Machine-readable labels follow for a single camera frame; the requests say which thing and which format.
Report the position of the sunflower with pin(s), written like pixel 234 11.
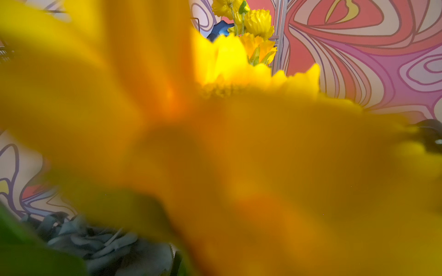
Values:
pixel 152 127

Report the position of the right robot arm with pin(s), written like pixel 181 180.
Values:
pixel 431 135

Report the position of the tall yellow flower sprig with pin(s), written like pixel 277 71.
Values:
pixel 253 27

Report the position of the grey blue rose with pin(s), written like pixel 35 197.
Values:
pixel 105 251

